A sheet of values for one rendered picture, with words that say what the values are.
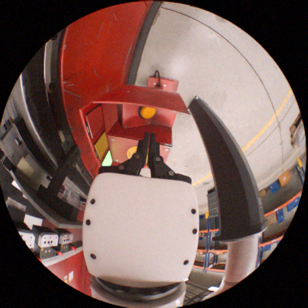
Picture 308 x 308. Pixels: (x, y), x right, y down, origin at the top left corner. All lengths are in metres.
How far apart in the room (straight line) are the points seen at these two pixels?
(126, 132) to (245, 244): 0.48
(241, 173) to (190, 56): 0.89
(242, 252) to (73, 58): 0.70
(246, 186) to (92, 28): 0.65
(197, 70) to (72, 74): 0.88
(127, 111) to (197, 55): 0.86
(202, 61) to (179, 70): 0.23
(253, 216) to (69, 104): 0.60
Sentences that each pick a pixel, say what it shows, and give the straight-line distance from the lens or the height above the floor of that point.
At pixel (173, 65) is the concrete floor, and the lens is 0.95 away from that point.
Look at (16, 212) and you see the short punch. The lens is 0.49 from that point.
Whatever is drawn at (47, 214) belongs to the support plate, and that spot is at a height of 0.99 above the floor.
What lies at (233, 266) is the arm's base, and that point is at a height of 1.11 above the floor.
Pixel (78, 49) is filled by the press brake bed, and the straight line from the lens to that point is 0.33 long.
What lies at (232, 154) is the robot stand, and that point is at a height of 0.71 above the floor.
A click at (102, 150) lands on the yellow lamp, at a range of 0.23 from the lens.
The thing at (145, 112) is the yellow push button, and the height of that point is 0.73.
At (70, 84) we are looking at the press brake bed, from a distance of 0.32.
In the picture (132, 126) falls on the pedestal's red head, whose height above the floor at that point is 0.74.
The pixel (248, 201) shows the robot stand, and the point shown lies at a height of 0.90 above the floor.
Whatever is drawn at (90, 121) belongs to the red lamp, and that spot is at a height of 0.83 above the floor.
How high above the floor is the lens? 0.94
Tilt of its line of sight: 41 degrees down
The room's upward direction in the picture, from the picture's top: 170 degrees counter-clockwise
